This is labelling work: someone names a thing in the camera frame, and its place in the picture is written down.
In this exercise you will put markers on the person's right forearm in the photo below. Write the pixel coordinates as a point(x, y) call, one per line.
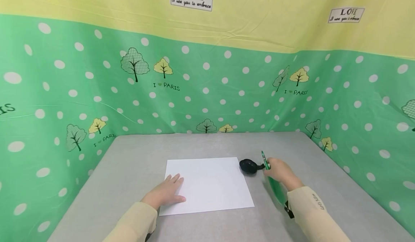
point(316, 216)

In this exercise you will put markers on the person's right fingers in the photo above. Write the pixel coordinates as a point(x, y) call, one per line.
point(269, 170)

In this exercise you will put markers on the black round dish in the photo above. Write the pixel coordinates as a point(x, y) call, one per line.
point(249, 166)

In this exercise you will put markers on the person's left hand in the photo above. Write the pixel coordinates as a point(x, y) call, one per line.
point(162, 195)

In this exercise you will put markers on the green pen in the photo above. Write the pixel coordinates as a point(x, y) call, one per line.
point(278, 191)

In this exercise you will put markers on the person's right hand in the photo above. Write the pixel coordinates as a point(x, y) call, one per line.
point(283, 173)

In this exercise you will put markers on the person's left fingers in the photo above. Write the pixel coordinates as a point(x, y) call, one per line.
point(175, 180)

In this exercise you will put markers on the black wrist band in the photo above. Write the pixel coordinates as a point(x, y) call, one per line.
point(289, 210)

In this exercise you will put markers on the white paper sheet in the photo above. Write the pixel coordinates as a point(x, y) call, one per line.
point(210, 184)

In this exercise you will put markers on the person's left thumb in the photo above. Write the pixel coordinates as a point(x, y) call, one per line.
point(177, 199)

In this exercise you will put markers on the person's left forearm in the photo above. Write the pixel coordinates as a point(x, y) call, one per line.
point(134, 224)

